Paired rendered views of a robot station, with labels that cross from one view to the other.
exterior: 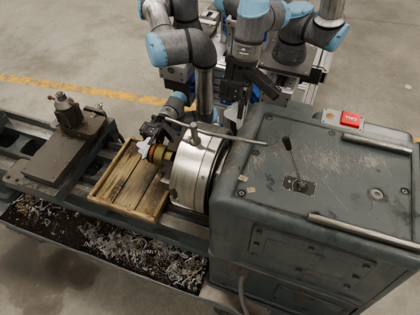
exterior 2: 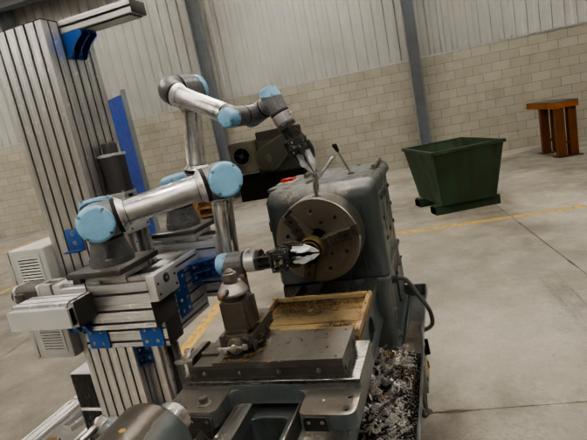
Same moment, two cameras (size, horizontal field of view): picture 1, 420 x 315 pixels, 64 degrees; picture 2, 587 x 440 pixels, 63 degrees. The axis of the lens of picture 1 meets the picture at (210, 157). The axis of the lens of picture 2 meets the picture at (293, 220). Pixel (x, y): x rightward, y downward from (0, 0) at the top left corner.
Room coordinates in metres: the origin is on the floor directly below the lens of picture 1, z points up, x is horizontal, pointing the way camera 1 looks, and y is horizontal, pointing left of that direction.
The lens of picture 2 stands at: (0.88, 1.77, 1.50)
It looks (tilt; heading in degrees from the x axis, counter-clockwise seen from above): 11 degrees down; 268
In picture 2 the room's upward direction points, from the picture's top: 11 degrees counter-clockwise
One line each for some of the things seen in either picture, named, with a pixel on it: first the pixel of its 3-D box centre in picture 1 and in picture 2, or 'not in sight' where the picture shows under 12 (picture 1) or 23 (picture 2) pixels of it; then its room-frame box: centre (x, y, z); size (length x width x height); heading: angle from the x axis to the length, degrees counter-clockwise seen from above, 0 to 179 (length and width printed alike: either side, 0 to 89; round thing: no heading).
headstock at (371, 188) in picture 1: (310, 197); (336, 217); (0.60, -0.35, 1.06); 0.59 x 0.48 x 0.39; 69
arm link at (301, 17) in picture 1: (297, 20); (176, 189); (1.27, -0.36, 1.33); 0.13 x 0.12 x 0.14; 49
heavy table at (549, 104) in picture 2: not in sight; (552, 127); (-4.80, -7.32, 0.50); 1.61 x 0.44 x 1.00; 76
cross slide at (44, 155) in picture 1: (69, 142); (269, 354); (0.96, 0.62, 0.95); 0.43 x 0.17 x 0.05; 159
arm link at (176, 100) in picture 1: (175, 105); (232, 264); (1.05, 0.15, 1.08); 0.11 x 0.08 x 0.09; 158
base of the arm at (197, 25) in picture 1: (186, 24); (109, 248); (1.46, 0.10, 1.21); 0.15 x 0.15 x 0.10
